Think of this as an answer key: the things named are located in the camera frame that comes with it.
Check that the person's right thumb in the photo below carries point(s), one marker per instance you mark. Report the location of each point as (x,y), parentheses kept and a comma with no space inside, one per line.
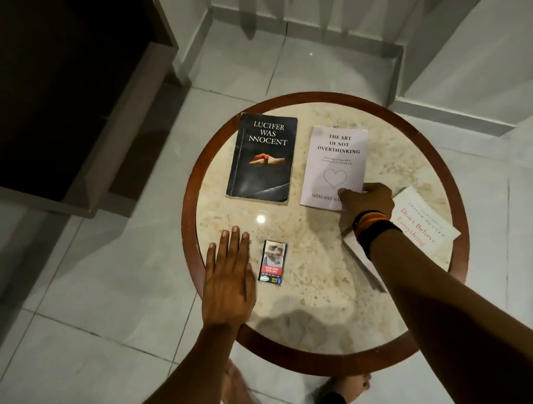
(349,193)

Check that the person's foot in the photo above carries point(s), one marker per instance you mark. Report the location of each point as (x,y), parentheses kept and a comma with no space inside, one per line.
(352,385)
(234,385)

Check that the person's right forearm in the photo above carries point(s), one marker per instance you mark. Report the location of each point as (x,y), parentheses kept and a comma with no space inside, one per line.
(449,316)

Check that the small cigarette pack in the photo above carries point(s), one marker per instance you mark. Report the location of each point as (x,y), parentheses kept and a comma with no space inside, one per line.
(272,262)

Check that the pale lilac book with heart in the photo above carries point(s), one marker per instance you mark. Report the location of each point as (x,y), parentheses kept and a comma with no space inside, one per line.
(329,166)

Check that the striped orange wristband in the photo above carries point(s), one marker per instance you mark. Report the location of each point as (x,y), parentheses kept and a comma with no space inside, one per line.
(368,218)

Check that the dark wooden cabinet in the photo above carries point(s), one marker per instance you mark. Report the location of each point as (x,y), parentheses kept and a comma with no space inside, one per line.
(62,95)

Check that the round table with wooden rim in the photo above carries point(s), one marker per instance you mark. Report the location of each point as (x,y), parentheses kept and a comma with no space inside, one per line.
(316,270)

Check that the person's left foot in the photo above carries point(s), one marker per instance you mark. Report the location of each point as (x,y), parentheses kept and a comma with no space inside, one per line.
(234,385)

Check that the person's left hand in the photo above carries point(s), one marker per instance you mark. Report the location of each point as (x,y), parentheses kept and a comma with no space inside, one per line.
(227,291)

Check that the person's left middle finger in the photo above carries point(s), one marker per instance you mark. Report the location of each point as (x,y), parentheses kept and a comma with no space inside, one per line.
(233,247)

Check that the person's left little finger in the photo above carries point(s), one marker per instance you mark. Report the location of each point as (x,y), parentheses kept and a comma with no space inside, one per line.
(211,258)

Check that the black wristband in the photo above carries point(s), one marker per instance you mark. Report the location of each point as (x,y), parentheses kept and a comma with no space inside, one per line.
(374,234)

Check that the person's right hand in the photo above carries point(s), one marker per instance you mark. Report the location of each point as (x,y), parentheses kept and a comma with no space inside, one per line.
(368,204)

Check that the person's left forearm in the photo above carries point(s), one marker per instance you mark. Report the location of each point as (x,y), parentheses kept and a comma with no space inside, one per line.
(195,366)

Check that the black paperback book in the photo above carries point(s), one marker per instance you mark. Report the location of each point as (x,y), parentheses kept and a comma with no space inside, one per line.
(262,160)

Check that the person's left thumb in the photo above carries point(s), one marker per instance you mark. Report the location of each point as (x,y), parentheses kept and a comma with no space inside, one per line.
(251,281)

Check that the person's right foot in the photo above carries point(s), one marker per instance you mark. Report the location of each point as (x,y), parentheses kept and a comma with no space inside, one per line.
(352,385)

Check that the white book with red lettering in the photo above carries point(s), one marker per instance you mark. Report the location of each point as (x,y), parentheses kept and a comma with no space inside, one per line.
(422,222)

